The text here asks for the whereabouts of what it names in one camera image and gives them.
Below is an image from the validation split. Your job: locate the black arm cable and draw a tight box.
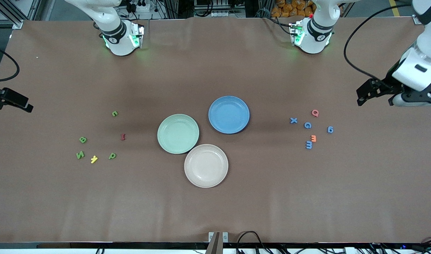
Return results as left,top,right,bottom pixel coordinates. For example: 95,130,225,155
344,4,413,81
0,43,20,83

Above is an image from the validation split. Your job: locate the bag of orange fruit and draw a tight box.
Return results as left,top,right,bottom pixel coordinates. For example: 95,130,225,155
272,0,316,18

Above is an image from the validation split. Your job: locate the blue plate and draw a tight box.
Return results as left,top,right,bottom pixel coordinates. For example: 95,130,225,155
208,96,250,134

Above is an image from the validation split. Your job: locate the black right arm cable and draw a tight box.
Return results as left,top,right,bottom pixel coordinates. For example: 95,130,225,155
0,43,20,83

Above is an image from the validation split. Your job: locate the black table edge rail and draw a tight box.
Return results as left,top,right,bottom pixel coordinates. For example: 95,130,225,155
0,242,431,249

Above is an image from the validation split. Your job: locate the green plate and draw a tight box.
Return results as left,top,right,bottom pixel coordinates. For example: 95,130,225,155
157,114,200,155

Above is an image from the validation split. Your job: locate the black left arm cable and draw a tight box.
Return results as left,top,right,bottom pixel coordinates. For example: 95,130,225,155
344,4,413,81

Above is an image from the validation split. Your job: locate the beige plate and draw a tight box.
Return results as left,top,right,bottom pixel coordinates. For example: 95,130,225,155
184,144,229,188

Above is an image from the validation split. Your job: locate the black looped cable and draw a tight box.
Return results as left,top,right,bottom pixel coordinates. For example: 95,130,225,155
236,231,272,254

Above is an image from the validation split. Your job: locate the matte table cover sheet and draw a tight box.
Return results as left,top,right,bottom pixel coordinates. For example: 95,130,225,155
0,16,431,244

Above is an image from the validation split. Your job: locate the metal bracket with post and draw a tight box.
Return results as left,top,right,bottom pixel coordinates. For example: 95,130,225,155
205,232,229,254

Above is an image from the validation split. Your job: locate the white power strip with plugs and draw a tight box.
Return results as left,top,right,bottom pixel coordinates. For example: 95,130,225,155
125,0,150,13

